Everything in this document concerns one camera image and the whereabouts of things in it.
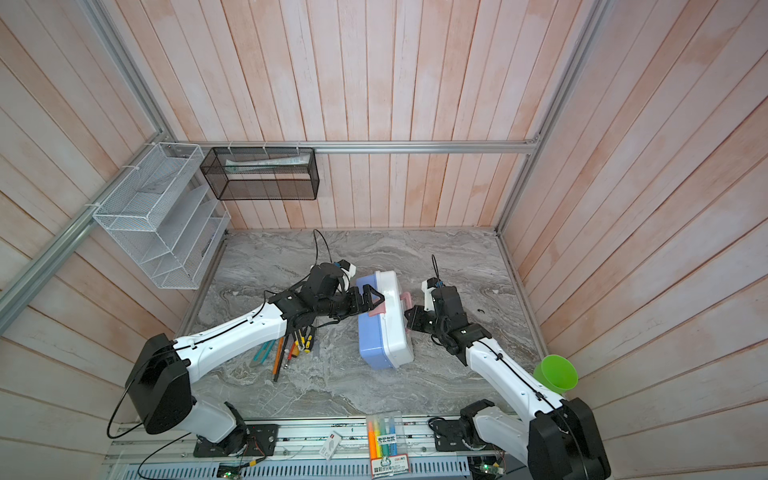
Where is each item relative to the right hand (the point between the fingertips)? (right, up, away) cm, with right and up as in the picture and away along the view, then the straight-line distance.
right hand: (405, 311), depth 84 cm
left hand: (-9, +2, -6) cm, 11 cm away
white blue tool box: (-6, -6, -10) cm, 13 cm away
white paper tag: (-20, -31, -13) cm, 39 cm away
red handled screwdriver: (-34, -13, +4) cm, 37 cm away
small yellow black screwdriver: (-29, -9, +4) cm, 31 cm away
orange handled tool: (-38, -14, +4) cm, 41 cm away
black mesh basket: (-49, +45, +19) cm, 69 cm away
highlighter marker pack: (-6, -30, -12) cm, 33 cm away
